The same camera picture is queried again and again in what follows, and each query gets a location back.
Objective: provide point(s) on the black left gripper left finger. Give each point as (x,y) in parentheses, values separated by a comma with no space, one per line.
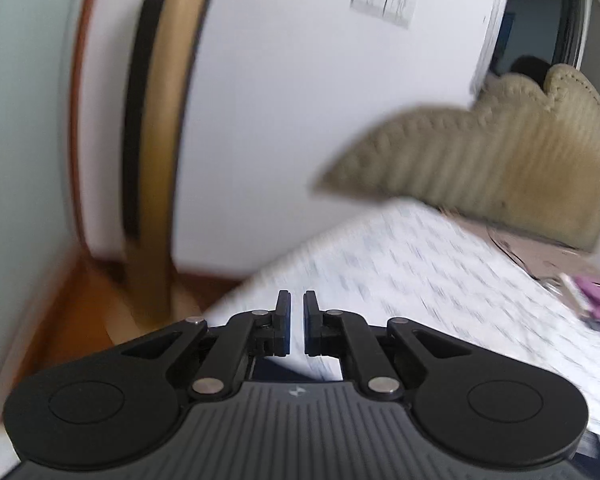
(112,406)

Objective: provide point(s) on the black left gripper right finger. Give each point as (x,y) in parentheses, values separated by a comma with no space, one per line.
(473,403)

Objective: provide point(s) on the white bedsheet with blue script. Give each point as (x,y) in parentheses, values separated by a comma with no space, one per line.
(405,259)

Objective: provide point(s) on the olive green upholstered headboard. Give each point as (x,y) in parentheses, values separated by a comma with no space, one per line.
(525,156)

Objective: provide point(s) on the dark window with white frame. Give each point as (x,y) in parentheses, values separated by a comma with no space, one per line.
(556,31)

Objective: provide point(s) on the white wall socket plate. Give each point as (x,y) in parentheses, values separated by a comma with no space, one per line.
(395,12)

